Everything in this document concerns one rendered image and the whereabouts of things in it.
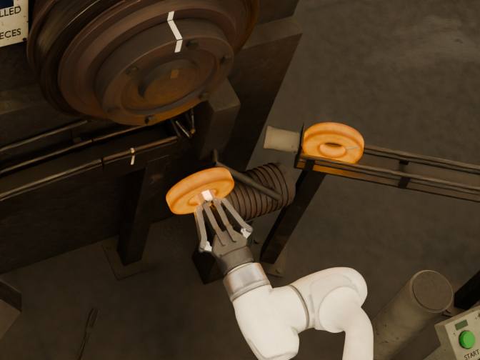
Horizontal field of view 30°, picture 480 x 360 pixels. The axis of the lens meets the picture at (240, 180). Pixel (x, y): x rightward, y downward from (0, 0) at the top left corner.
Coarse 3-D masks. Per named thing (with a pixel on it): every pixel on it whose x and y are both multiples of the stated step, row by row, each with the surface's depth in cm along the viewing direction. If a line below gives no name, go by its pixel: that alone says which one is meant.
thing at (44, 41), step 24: (72, 0) 161; (96, 0) 158; (120, 0) 160; (240, 0) 178; (48, 24) 165; (72, 24) 160; (48, 48) 164; (240, 48) 194; (48, 72) 170; (48, 96) 177
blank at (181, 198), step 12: (216, 168) 194; (192, 180) 192; (204, 180) 192; (216, 180) 193; (228, 180) 196; (168, 192) 195; (180, 192) 192; (192, 192) 193; (216, 192) 200; (228, 192) 202; (168, 204) 198; (180, 204) 196; (192, 204) 200
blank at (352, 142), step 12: (312, 132) 223; (324, 132) 220; (336, 132) 220; (348, 132) 221; (312, 144) 226; (324, 144) 230; (348, 144) 223; (360, 144) 223; (324, 156) 229; (336, 156) 229; (348, 156) 228; (360, 156) 227
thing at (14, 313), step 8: (0, 280) 191; (0, 288) 195; (8, 288) 192; (0, 296) 199; (8, 296) 196; (16, 296) 193; (0, 304) 200; (8, 304) 200; (16, 304) 197; (0, 312) 199; (8, 312) 199; (16, 312) 200; (0, 320) 198; (8, 320) 199; (0, 328) 198; (8, 328) 198; (0, 336) 197
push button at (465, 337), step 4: (464, 332) 219; (468, 332) 219; (460, 336) 219; (464, 336) 219; (468, 336) 219; (472, 336) 219; (460, 340) 219; (464, 340) 218; (468, 340) 219; (472, 340) 219; (464, 344) 218; (468, 344) 219; (472, 344) 219
